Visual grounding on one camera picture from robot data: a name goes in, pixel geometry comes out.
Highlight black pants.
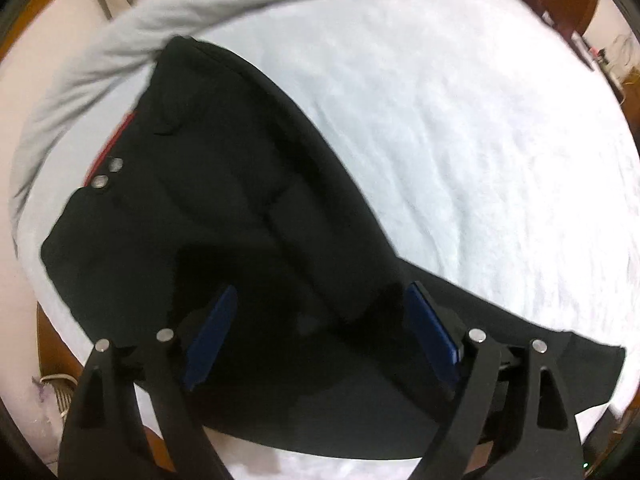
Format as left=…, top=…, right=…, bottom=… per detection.
left=40, top=37, right=625, bottom=460

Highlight white basket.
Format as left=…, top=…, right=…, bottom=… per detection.
left=39, top=373, right=78, bottom=420

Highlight light blue bed sheet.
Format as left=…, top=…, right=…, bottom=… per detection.
left=17, top=0, right=639, bottom=479

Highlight grey duvet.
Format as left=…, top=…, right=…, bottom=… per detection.
left=8, top=0, right=288, bottom=231

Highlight wooden bed frame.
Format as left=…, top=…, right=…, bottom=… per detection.
left=36, top=304, right=176, bottom=472

